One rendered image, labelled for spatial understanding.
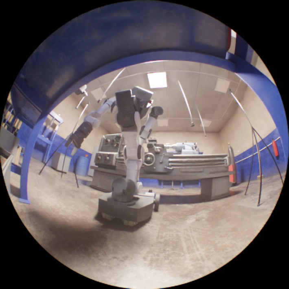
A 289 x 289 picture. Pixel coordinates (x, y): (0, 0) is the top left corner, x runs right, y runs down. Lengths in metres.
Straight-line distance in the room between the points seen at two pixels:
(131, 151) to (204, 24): 0.89
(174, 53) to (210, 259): 0.68
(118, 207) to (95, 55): 0.76
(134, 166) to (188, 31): 0.92
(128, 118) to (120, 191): 0.49
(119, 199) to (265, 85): 0.78
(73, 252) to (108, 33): 0.72
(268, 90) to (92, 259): 0.66
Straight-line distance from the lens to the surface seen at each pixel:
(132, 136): 0.72
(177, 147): 1.87
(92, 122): 0.61
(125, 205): 0.61
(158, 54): 0.25
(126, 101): 0.59
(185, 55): 0.26
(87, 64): 0.39
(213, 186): 1.77
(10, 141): 1.05
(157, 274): 0.42
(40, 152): 4.26
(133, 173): 0.84
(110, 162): 1.72
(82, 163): 4.40
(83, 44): 0.39
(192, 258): 0.49
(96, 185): 2.03
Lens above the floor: 0.36
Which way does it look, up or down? 23 degrees up
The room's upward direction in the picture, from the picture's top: 6 degrees clockwise
